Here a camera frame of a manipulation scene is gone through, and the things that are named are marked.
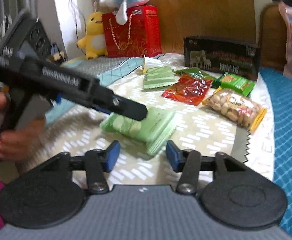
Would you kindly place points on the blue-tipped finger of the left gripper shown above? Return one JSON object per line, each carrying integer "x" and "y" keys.
{"x": 126, "y": 107}

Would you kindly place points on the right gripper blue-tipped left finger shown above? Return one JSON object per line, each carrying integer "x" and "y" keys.
{"x": 97, "y": 162}

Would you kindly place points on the black metal storage box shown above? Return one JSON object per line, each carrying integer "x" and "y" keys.
{"x": 221, "y": 55}

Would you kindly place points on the brown wood wall panel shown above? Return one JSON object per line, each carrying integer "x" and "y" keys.
{"x": 234, "y": 19}

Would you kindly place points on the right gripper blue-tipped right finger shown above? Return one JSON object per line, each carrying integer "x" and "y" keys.
{"x": 188, "y": 163}

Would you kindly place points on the bright green snack packet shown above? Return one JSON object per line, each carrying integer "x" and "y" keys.
{"x": 237, "y": 83}

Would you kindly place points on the person's left hand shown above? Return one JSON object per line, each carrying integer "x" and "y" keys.
{"x": 14, "y": 145}

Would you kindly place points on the blue patterned blanket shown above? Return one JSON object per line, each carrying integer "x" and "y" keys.
{"x": 280, "y": 91}

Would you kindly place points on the beige patterned bed sheet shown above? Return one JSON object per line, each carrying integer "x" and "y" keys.
{"x": 76, "y": 129}

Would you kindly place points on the yellow duck plush toy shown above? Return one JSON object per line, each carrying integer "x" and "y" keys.
{"x": 94, "y": 42}

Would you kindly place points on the red snack packet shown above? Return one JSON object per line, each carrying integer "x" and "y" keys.
{"x": 188, "y": 90}

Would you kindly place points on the dark green snack packet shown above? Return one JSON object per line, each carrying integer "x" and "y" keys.
{"x": 195, "y": 72}

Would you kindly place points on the light green wafer pack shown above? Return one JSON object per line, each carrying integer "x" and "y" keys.
{"x": 153, "y": 131}

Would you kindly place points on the red gift bag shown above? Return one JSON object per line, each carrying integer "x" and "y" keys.
{"x": 139, "y": 37}

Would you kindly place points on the yellow-edged peanut bag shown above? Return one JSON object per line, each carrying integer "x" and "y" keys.
{"x": 236, "y": 107}

